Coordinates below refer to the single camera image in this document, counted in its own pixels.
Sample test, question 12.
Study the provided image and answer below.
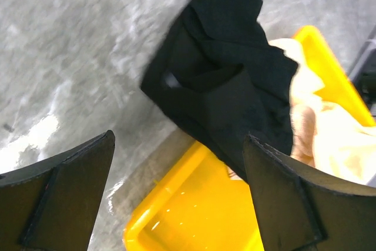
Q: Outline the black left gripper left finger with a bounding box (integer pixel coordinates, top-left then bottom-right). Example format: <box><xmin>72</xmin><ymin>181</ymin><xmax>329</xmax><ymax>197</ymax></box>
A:
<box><xmin>1</xmin><ymin>130</ymin><xmax>115</xmax><ymax>250</ymax></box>

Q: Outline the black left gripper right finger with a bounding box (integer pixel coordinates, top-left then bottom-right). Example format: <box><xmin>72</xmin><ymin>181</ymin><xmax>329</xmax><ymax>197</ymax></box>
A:
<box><xmin>243</xmin><ymin>135</ymin><xmax>375</xmax><ymax>250</ymax></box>

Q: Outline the black underwear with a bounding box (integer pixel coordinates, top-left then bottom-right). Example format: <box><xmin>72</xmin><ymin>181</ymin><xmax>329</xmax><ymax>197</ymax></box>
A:
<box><xmin>140</xmin><ymin>0</ymin><xmax>298</xmax><ymax>179</ymax></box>

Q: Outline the beige cloth underwear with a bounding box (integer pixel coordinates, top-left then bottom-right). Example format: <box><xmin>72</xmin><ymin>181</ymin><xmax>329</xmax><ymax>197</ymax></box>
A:
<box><xmin>269</xmin><ymin>38</ymin><xmax>375</xmax><ymax>185</ymax></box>

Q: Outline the yellow plastic tray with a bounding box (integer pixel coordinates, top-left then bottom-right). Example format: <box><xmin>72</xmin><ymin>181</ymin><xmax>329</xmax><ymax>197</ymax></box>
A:
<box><xmin>124</xmin><ymin>26</ymin><xmax>375</xmax><ymax>250</ymax></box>

